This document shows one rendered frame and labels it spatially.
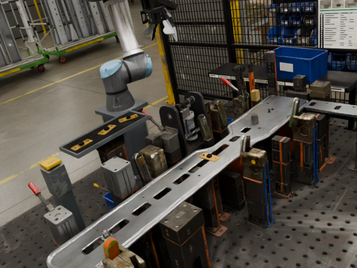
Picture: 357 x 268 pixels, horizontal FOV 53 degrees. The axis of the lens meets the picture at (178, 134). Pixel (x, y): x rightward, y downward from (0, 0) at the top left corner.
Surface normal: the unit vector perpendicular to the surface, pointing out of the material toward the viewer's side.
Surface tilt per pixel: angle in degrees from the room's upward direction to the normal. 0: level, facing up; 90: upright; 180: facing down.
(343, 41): 90
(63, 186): 90
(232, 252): 0
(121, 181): 90
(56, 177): 90
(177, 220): 0
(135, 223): 0
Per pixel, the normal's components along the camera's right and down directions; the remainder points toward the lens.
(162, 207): -0.17, -0.88
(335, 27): -0.67, 0.44
